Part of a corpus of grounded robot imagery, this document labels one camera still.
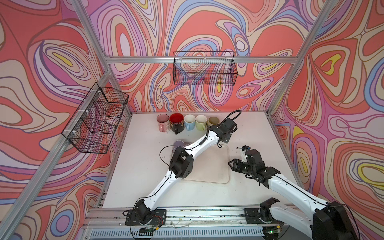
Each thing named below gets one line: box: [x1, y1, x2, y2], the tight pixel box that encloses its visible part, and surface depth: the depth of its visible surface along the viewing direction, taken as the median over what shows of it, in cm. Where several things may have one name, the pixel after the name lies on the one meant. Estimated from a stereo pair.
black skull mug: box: [169, 112, 185, 135], surface depth 104 cm
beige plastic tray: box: [182, 144, 230, 184], surface depth 92 cm
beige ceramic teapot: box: [207, 116, 220, 128], surface depth 107 cm
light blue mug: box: [184, 114, 196, 131], surface depth 104 cm
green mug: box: [195, 114, 208, 132], surface depth 106 cm
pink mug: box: [156, 113, 171, 133], surface depth 103 cm
